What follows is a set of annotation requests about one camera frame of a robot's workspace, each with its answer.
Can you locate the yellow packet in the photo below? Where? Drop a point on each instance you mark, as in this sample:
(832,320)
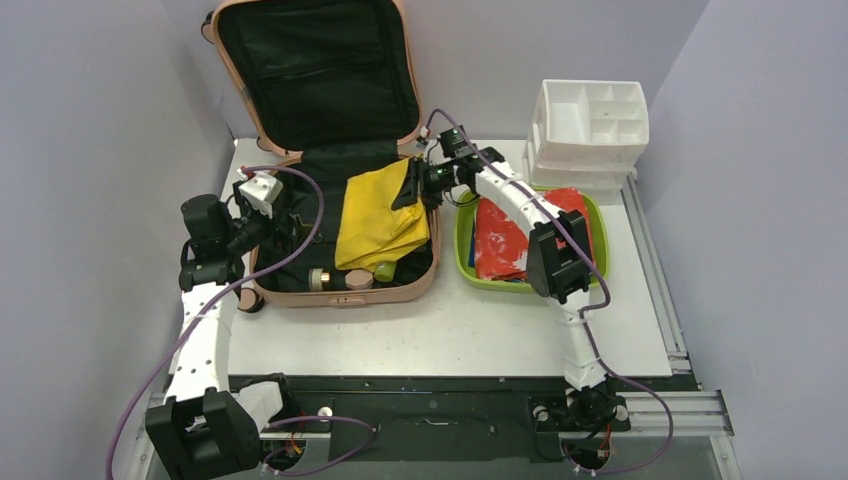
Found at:
(371,231)

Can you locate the pink hard-shell suitcase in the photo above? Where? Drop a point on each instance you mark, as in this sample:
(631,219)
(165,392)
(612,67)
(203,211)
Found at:
(330,88)

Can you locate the yellow-green spray bottle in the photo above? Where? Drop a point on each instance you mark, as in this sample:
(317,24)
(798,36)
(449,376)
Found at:
(385,272)

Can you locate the red garment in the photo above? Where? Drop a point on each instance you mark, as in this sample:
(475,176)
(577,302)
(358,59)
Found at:
(499,246)

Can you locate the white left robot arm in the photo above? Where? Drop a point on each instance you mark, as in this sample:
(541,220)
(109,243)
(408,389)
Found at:
(205,344)

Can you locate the pink octagonal lid jar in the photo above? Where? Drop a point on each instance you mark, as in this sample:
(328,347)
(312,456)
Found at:
(359,279)

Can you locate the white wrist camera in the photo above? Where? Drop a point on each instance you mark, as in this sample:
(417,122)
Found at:
(261,191)
(424,143)

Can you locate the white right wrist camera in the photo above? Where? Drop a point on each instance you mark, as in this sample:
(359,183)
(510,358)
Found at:
(424,143)

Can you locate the small round gold-rim jar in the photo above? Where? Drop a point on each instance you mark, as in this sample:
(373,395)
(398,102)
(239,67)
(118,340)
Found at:
(319,280)

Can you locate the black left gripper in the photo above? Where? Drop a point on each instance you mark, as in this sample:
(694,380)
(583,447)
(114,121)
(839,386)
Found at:
(277,239)

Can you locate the green plastic tray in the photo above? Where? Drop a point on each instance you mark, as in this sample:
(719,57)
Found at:
(463,245)

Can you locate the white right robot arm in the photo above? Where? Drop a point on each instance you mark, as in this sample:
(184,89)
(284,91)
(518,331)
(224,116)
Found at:
(559,264)

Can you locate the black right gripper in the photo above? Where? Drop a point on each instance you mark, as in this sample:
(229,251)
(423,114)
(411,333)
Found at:
(426,184)

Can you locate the white drawer organizer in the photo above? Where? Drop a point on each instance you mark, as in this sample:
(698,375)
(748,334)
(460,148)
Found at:
(586,134)

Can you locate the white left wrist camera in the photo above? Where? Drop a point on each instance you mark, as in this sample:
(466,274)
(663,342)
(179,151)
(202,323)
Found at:
(261,191)

